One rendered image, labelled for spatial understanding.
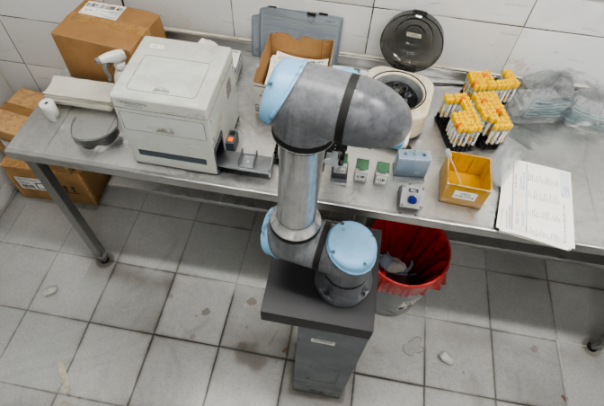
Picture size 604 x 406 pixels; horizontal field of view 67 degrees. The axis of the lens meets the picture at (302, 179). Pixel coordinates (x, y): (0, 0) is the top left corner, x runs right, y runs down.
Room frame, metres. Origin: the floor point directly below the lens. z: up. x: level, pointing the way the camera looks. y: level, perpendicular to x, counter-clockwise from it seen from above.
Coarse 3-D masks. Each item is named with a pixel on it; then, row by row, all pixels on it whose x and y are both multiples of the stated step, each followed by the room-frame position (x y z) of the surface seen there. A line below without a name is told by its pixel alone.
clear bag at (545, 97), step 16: (528, 80) 1.27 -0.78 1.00; (544, 80) 1.25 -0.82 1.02; (560, 80) 1.24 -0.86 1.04; (576, 80) 1.23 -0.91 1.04; (512, 96) 1.26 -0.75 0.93; (528, 96) 1.21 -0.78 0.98; (544, 96) 1.19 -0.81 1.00; (560, 96) 1.21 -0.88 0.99; (512, 112) 1.20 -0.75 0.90; (528, 112) 1.18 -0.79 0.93; (544, 112) 1.18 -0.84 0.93; (560, 112) 1.19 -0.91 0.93
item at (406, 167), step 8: (400, 152) 0.92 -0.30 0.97; (408, 152) 0.92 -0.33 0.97; (416, 152) 0.93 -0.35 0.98; (424, 152) 0.93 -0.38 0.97; (400, 160) 0.90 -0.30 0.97; (408, 160) 0.90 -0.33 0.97; (416, 160) 0.90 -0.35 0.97; (424, 160) 0.89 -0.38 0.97; (400, 168) 0.90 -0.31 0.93; (408, 168) 0.90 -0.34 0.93; (416, 168) 0.89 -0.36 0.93; (424, 168) 0.89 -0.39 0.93; (400, 176) 0.89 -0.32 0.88; (408, 176) 0.90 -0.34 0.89; (416, 176) 0.89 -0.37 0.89; (424, 176) 0.89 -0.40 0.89
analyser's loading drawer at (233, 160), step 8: (216, 152) 0.93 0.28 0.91; (224, 152) 0.93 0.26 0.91; (232, 152) 0.93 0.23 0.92; (240, 152) 0.91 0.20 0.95; (256, 152) 0.91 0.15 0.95; (224, 160) 0.89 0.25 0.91; (232, 160) 0.90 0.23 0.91; (240, 160) 0.89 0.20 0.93; (248, 160) 0.90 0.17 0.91; (256, 160) 0.90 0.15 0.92; (264, 160) 0.90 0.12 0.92; (272, 160) 0.89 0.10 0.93; (232, 168) 0.87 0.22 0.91; (240, 168) 0.87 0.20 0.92; (248, 168) 0.87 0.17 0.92; (256, 168) 0.87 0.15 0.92; (264, 168) 0.87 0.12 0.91; (272, 168) 0.89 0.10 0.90
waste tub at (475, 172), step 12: (456, 156) 0.93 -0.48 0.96; (468, 156) 0.93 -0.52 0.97; (480, 156) 0.92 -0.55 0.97; (444, 168) 0.90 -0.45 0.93; (456, 168) 0.93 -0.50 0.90; (468, 168) 0.92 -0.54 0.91; (480, 168) 0.92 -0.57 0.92; (444, 180) 0.85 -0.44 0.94; (456, 180) 0.90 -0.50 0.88; (468, 180) 0.90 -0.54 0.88; (480, 180) 0.89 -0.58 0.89; (444, 192) 0.81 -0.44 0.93; (456, 192) 0.81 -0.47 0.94; (468, 192) 0.80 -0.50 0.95; (480, 192) 0.80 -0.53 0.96; (456, 204) 0.80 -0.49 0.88; (468, 204) 0.80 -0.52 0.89; (480, 204) 0.79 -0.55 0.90
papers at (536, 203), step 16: (512, 176) 0.92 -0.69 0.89; (528, 176) 0.92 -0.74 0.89; (544, 176) 0.93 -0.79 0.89; (560, 176) 0.93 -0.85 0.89; (512, 192) 0.85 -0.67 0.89; (528, 192) 0.86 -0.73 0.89; (544, 192) 0.86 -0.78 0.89; (560, 192) 0.86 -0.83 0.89; (512, 208) 0.79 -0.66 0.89; (528, 208) 0.79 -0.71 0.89; (544, 208) 0.80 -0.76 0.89; (560, 208) 0.80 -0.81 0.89; (496, 224) 0.73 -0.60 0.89; (512, 224) 0.74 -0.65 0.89; (528, 224) 0.74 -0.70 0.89; (544, 224) 0.74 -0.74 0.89; (560, 224) 0.75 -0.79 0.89; (544, 240) 0.68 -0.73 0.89; (560, 240) 0.69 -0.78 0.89
